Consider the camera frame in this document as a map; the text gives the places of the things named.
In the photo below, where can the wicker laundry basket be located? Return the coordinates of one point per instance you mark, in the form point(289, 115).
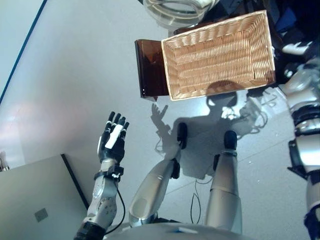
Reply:
point(220, 57)

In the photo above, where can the grey square wall plate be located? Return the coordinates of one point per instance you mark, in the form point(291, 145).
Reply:
point(41, 215)

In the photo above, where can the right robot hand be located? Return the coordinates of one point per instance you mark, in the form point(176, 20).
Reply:
point(297, 47)

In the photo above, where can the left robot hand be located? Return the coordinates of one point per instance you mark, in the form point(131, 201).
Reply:
point(112, 147)

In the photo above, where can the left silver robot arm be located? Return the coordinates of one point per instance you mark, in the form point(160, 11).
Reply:
point(101, 200)

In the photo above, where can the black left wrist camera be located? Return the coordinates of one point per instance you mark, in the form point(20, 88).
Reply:
point(117, 173)

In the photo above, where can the left silver robot leg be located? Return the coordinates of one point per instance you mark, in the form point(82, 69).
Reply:
point(155, 187)

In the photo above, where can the right silver robot leg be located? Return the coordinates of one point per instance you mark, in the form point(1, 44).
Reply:
point(225, 190)

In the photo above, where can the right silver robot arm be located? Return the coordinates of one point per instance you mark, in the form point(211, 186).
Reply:
point(305, 125)

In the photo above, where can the grey robot torso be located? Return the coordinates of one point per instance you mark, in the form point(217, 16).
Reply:
point(180, 232)

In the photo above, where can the silver robot leg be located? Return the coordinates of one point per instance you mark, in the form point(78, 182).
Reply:
point(155, 187)
point(225, 190)

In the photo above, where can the round glass washer door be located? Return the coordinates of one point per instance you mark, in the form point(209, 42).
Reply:
point(175, 10)

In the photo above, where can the dark grey washing machine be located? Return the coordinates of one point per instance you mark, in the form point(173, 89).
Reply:
point(287, 25)

